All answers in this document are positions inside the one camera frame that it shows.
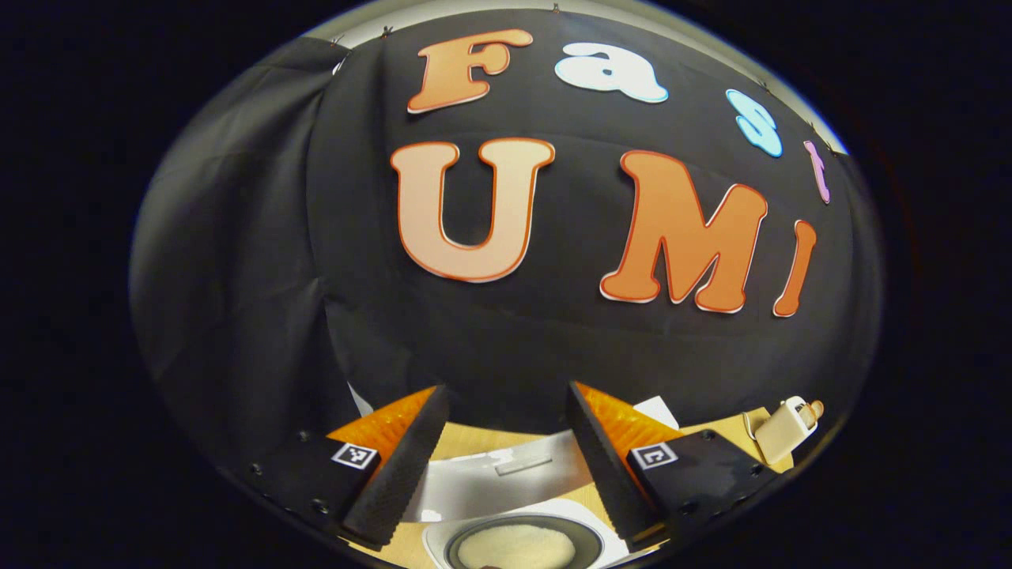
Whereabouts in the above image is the black backdrop cloth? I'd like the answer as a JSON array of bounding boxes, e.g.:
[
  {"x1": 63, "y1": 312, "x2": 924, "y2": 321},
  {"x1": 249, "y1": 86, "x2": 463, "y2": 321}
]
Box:
[{"x1": 129, "y1": 8, "x2": 882, "y2": 475}]

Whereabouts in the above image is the white toaster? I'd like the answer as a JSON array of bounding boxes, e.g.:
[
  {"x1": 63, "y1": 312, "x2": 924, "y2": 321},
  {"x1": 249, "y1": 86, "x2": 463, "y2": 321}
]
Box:
[{"x1": 753, "y1": 395, "x2": 815, "y2": 467}]

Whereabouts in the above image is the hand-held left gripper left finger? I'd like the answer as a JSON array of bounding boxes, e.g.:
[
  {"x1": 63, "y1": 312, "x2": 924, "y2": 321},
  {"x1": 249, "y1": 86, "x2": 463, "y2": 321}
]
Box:
[{"x1": 247, "y1": 384, "x2": 452, "y2": 552}]

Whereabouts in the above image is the white rice cooker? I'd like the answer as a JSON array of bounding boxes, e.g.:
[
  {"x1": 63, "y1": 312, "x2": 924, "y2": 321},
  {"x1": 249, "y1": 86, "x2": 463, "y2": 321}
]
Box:
[{"x1": 348, "y1": 382, "x2": 682, "y2": 569}]

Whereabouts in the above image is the white rice pile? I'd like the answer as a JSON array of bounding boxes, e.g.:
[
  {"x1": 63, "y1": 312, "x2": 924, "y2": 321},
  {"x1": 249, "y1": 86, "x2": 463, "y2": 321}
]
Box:
[{"x1": 457, "y1": 523, "x2": 576, "y2": 569}]

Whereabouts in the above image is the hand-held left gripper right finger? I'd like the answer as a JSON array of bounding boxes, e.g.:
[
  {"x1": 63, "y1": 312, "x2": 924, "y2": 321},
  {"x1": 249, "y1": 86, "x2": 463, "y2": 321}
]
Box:
[{"x1": 565, "y1": 380, "x2": 781, "y2": 553}]

